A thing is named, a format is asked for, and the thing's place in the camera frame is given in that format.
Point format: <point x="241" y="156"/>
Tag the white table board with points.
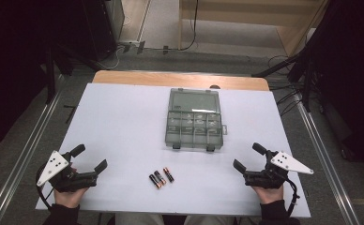
<point x="127" y="131"/>

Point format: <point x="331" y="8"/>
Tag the black and copper battery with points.
<point x="168" y="174"/>
<point x="160" y="177"/>
<point x="155" y="181"/>

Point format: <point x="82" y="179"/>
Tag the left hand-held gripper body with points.
<point x="55" y="165"/>

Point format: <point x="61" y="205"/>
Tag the dark cabinet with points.
<point x="103" y="25"/>

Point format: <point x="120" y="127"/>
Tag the metal floor rail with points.
<point x="23" y="156"/>
<point x="324" y="156"/>

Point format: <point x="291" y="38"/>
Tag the person's right hand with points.
<point x="268" y="195"/>

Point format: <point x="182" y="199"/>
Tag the clear plastic compartment box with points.
<point x="194" y="120"/>

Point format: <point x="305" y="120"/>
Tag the black metal stand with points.
<point x="295" y="67"/>
<point x="50" y="78"/>

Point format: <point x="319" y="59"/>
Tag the light wooden shelf unit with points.
<point x="242" y="18"/>

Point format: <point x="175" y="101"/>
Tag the person's left hand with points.
<point x="68" y="197"/>

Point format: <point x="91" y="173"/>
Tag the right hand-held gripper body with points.
<point x="277" y="170"/>

